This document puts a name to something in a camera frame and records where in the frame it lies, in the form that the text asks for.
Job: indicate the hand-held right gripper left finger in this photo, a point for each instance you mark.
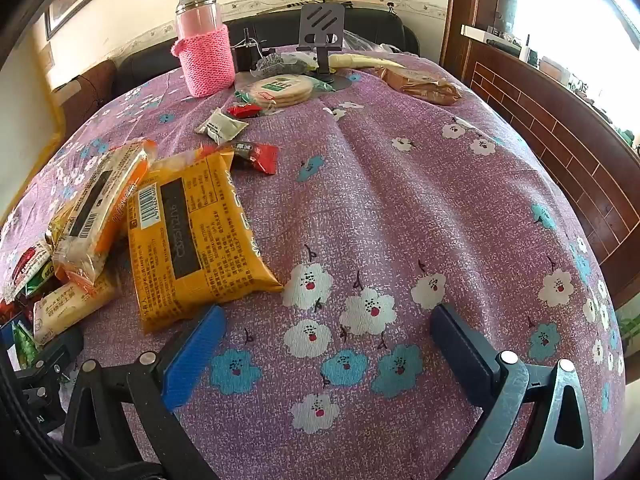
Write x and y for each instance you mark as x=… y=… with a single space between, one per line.
x=192 y=357

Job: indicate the large yellow snack packet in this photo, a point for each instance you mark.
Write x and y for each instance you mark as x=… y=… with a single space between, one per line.
x=200 y=240

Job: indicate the red white snack packet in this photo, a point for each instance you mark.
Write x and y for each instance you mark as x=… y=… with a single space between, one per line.
x=25 y=265

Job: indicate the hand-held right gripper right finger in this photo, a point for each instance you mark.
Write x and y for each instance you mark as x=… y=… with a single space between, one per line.
x=462 y=347

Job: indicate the brown armchair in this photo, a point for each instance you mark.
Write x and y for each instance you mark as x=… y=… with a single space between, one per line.
x=92 y=90

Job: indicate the clear plastic bag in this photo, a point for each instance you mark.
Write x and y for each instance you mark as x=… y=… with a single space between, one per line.
x=360 y=42

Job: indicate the small white green packet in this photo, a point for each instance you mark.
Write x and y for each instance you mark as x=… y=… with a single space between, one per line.
x=220 y=127

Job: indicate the brown bread packet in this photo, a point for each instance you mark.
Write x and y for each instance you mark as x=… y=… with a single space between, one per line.
x=420 y=87

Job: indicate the framed wall painting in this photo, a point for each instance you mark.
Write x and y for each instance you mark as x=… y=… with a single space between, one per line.
x=65 y=5

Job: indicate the black phone stand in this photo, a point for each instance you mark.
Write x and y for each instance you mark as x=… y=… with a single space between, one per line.
x=320 y=20

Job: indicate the pale yellow snack packet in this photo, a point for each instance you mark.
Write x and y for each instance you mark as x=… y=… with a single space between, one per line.
x=65 y=310

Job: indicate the purple floral tablecloth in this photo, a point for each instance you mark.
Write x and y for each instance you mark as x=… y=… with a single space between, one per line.
x=400 y=210

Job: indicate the brown wooden partition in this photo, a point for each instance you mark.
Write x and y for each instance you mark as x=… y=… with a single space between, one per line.
x=550 y=140

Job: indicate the dark mesh pouch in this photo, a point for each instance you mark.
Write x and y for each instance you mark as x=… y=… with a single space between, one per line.
x=275 y=62

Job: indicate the cream curved horn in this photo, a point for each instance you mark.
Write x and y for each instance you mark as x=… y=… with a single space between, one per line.
x=370 y=62

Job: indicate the black sofa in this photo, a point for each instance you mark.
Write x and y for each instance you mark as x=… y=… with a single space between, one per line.
x=145 y=62

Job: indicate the orange white snack packet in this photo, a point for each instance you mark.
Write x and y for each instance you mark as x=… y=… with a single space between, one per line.
x=95 y=210

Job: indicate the pink bottle with knitted sleeve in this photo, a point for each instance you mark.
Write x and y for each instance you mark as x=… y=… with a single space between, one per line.
x=207 y=60

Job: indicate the small red candy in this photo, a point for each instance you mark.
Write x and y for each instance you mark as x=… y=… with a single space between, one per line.
x=245 y=110

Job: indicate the round rice cracker pack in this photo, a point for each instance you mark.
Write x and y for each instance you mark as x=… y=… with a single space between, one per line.
x=280 y=89

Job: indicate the red black candy packet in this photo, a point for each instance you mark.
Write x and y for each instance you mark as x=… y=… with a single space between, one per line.
x=257 y=156

